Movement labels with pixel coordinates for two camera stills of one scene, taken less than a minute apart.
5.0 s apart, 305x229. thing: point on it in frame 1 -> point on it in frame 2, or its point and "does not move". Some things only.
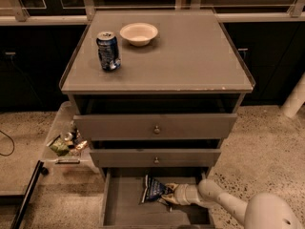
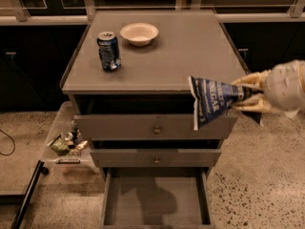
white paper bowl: x=139 y=34 does not move
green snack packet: x=60 y=146 does not move
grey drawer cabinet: x=156 y=93 does not move
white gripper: x=181 y=195 -> x=283 y=86
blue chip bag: x=153 y=190 -> x=213 y=97
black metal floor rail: x=39 y=169 does not move
